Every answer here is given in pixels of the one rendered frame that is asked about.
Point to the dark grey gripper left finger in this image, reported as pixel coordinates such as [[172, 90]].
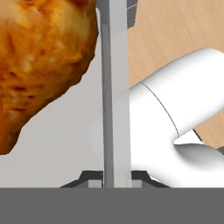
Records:
[[87, 176]]

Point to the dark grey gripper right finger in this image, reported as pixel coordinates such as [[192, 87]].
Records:
[[141, 176]]

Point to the browned chicken drumstick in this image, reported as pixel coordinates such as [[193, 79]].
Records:
[[43, 64]]

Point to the white rounded cylinder shape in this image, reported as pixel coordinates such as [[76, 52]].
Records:
[[175, 99]]

